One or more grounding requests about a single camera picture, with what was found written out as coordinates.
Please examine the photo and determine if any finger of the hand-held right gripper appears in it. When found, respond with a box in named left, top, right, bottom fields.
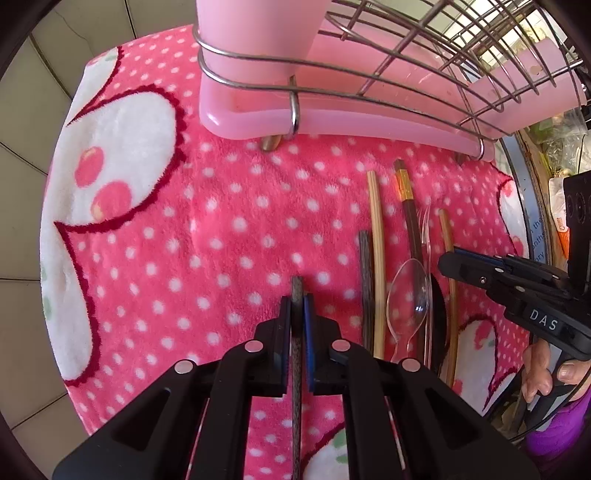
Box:
left=438, top=251, right=523, bottom=299
left=454, top=247, right=570, bottom=285

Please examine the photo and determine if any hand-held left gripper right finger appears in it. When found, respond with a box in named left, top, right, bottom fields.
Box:
left=302, top=294, right=541, bottom=480

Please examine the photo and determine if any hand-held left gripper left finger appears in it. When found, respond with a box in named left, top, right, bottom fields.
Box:
left=53, top=296, right=293, bottom=480

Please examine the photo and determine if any dark wooden chopstick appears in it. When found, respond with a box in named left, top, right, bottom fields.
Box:
left=290, top=275, right=306, bottom=480
left=358, top=230, right=376, bottom=352

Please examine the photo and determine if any clear plastic spoon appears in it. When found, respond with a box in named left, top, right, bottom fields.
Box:
left=385, top=257, right=433, bottom=363

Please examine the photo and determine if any dark chopstick with gold band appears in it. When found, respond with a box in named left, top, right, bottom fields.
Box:
left=393, top=159, right=426, bottom=278

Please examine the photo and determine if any metal wire dish rack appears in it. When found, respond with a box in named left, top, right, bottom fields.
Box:
left=193, top=0, right=586, bottom=163

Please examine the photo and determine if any pink plastic utensil cup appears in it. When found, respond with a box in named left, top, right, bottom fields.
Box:
left=195, top=0, right=334, bottom=86

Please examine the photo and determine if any person's right forearm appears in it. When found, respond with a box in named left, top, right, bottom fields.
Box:
left=526, top=387, right=591, bottom=463

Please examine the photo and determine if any person's right hand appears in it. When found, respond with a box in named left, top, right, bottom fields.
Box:
left=521, top=342, right=591, bottom=402

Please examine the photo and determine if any light bamboo chopstick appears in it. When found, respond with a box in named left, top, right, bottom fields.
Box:
left=366, top=171, right=385, bottom=360
left=438, top=209, right=459, bottom=387

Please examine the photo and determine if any black plastic spoon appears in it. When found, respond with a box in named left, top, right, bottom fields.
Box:
left=429, top=272, right=448, bottom=371

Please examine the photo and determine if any orange and white packet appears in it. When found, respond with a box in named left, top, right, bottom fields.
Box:
left=549, top=176, right=574, bottom=252

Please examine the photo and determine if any pink polka dot blanket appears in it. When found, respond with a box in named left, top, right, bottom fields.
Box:
left=39, top=23, right=532, bottom=480

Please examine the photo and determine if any pink plastic drip tray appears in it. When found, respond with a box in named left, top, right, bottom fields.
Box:
left=198, top=34, right=588, bottom=162

